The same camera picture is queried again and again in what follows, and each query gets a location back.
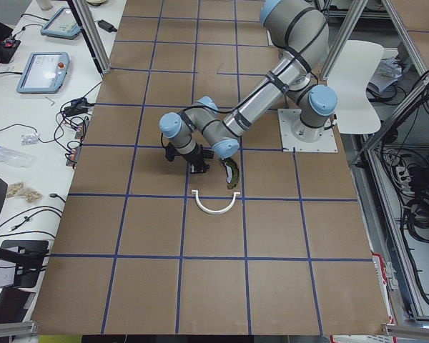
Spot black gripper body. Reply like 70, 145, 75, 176
164, 143, 214, 174

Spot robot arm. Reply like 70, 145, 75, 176
159, 1, 337, 174

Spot olive brake shoe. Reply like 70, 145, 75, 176
221, 157, 240, 189

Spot white curved plastic part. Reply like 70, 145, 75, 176
191, 189, 241, 215

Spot black laptop power adapter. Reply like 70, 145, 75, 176
97, 19, 117, 33

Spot lower blue teach pendant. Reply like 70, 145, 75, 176
16, 52, 70, 94

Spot blue teach pendant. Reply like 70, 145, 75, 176
40, 7, 80, 39
16, 52, 70, 94

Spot white plastic chair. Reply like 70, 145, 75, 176
327, 40, 384, 134

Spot upper blue teach pendant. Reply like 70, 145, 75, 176
40, 7, 80, 39

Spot clear plastic water bottle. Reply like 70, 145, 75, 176
0, 146, 33, 167

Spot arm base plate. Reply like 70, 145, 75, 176
278, 109, 337, 153

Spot aluminium frame post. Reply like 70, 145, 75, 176
67, 0, 111, 75

